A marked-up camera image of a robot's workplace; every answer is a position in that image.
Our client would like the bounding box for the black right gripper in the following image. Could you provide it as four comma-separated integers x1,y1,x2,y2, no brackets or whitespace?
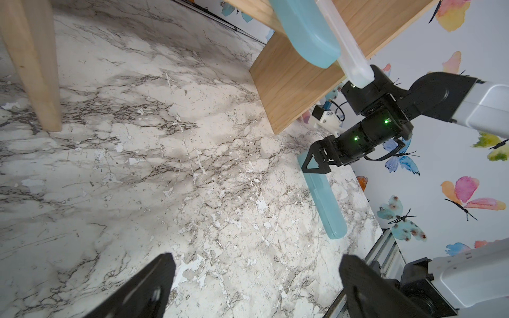
301,115,414,174

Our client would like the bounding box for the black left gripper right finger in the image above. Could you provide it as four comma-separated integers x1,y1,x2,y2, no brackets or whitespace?
339,254,429,318

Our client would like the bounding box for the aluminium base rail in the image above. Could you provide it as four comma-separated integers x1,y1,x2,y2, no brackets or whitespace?
323,229,406,317

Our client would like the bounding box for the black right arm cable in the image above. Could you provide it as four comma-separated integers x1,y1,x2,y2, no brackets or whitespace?
363,136,407,162

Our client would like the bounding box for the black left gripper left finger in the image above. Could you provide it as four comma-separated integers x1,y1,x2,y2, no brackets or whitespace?
86,253,176,317

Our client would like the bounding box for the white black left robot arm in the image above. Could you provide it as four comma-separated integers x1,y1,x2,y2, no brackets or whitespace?
88,238,508,317

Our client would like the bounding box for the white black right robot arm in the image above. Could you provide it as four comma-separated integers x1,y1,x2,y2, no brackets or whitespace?
301,66,508,174

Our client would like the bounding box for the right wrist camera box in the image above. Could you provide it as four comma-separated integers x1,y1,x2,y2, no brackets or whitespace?
308,99,345,137

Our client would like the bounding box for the clear frosted pencil case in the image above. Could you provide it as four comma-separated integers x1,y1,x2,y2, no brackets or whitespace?
315,0,375,89

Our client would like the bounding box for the teal pencil case with label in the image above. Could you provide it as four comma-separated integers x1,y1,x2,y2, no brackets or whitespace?
270,0,341,69

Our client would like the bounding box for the wooden two-tier shelf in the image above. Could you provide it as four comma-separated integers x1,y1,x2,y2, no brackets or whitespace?
1,1,434,134

